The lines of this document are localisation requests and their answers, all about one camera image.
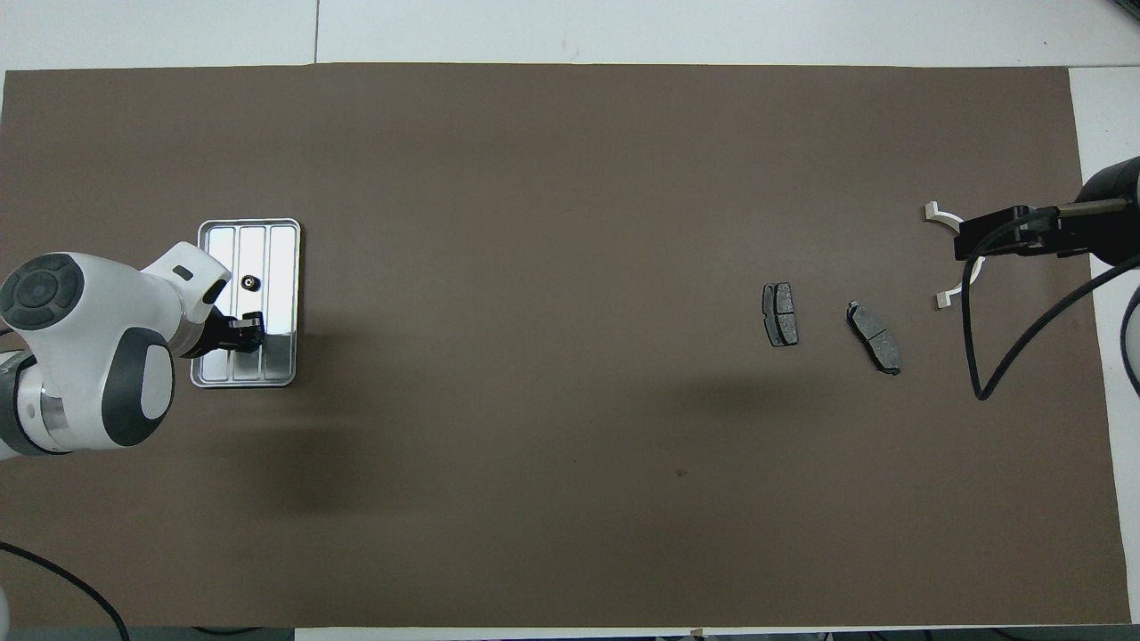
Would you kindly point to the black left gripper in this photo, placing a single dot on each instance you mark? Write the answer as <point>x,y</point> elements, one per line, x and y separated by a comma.
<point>218,338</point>

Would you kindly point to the silver metal tray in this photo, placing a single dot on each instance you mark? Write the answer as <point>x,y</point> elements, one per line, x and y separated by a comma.
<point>280,258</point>

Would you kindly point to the white curved plastic bracket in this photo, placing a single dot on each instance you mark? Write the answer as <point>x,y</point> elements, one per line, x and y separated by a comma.
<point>942,301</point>

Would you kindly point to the dark grey brake pad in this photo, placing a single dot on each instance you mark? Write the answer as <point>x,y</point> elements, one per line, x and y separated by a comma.
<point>875,336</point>
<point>780,314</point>

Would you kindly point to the brown table mat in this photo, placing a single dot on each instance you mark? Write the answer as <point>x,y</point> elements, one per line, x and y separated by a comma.
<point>570,178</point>

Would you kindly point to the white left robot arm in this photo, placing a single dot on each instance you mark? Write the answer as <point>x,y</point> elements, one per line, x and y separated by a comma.
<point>89,356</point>

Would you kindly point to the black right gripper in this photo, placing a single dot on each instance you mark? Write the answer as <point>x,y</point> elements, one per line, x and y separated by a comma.
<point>1113,231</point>

